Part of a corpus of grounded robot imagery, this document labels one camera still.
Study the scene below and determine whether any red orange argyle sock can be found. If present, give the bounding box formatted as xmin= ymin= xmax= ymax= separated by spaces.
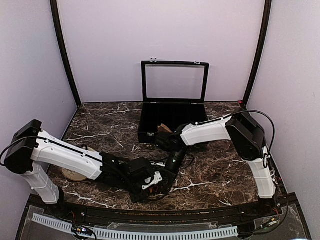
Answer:
xmin=148 ymin=185 xmax=163 ymax=195

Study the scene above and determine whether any cream branch-pattern plate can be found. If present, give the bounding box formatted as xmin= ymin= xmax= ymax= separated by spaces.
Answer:
xmin=61 ymin=150 xmax=100 ymax=182

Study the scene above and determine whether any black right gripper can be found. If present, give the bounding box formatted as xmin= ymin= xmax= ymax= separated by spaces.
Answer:
xmin=158 ymin=148 xmax=188 ymax=192

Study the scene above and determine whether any tan brown sock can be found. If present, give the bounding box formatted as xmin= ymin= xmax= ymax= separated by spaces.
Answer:
xmin=157 ymin=123 xmax=172 ymax=134

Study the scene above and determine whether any white slotted cable duct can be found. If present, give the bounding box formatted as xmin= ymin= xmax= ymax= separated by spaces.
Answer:
xmin=31 ymin=212 xmax=240 ymax=240

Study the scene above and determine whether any black glass-lid display case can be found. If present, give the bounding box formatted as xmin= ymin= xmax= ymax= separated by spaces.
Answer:
xmin=137 ymin=58 xmax=210 ymax=144

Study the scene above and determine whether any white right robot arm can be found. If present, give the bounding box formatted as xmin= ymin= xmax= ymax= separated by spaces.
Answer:
xmin=155 ymin=110 xmax=276 ymax=217

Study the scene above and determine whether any left black frame post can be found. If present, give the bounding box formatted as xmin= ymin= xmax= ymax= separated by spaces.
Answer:
xmin=50 ymin=0 xmax=82 ymax=108

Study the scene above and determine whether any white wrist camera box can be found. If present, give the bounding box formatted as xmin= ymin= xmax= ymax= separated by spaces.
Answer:
xmin=141 ymin=171 xmax=163 ymax=190

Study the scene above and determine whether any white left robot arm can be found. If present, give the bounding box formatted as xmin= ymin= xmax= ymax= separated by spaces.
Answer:
xmin=0 ymin=119 xmax=163 ymax=218

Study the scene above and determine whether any right black frame post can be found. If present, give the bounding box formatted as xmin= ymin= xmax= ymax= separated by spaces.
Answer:
xmin=241 ymin=0 xmax=273 ymax=108

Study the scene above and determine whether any black frame post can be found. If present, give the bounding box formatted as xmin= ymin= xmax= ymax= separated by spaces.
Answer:
xmin=241 ymin=0 xmax=273 ymax=108
xmin=50 ymin=0 xmax=82 ymax=108

